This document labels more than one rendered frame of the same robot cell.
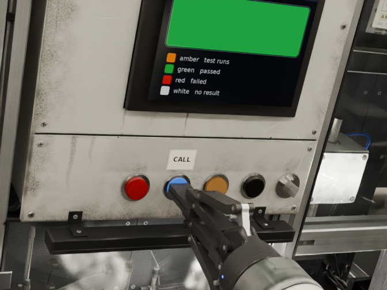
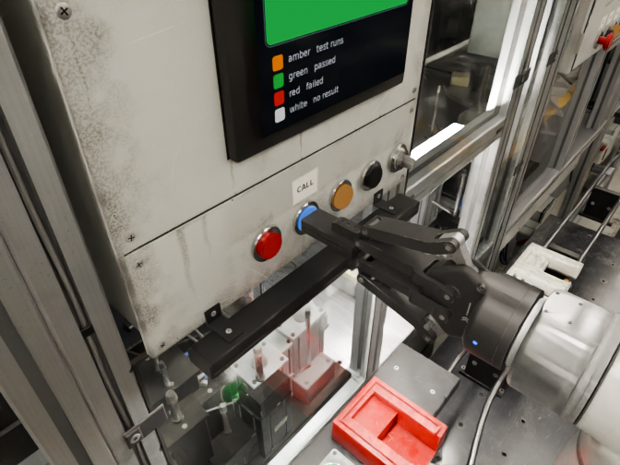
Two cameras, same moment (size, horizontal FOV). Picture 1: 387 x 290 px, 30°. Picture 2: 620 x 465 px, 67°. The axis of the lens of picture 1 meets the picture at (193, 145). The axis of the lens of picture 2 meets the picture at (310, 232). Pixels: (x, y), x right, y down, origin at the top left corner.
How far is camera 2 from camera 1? 0.53 m
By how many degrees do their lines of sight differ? 24
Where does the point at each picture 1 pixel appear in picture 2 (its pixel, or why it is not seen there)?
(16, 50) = (30, 149)
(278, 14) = not seen: outside the picture
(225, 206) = (427, 244)
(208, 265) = (405, 307)
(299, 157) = (403, 124)
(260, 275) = (558, 341)
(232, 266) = (490, 329)
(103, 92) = (196, 151)
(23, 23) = (16, 94)
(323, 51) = not seen: outside the picture
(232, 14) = not seen: outside the picture
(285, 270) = (586, 321)
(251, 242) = (494, 285)
